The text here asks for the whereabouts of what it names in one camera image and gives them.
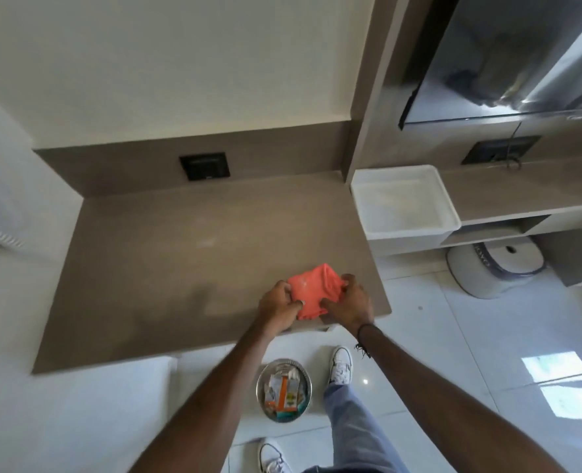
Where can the person's left hand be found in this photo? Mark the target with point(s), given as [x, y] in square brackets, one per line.
[274, 307]

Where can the person's right hand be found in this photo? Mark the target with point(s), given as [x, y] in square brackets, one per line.
[352, 304]

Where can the person's right thumb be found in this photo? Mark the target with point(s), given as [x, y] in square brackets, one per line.
[331, 304]

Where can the person's left thumb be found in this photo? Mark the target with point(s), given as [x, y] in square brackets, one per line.
[295, 304]

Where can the orange cloth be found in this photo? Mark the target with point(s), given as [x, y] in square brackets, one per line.
[314, 290]

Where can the person's right forearm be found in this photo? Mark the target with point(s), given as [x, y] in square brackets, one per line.
[461, 411]

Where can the person's left forearm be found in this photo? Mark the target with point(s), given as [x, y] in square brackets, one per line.
[207, 406]

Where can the person's right white sneaker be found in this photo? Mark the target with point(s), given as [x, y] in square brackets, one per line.
[341, 364]

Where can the person's white sneaker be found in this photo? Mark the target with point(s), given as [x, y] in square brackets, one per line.
[272, 458]
[341, 364]

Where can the round metal waste bin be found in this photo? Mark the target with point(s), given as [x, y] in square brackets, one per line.
[284, 390]

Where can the orange carton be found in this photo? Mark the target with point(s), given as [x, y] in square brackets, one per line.
[285, 394]

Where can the white plastic tub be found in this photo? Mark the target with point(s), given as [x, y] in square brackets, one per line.
[405, 204]

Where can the person's blue jeans leg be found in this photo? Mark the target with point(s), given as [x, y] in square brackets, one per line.
[357, 433]

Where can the person's left white sneaker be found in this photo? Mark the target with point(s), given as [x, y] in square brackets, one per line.
[272, 458]

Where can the white robot vacuum dock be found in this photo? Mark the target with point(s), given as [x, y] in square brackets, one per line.
[495, 268]

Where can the black socket plate with plug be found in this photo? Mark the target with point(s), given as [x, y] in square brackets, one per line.
[499, 150]

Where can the black television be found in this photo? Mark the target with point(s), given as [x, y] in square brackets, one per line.
[505, 56]

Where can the black wall socket plate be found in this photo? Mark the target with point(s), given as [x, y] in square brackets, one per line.
[204, 165]

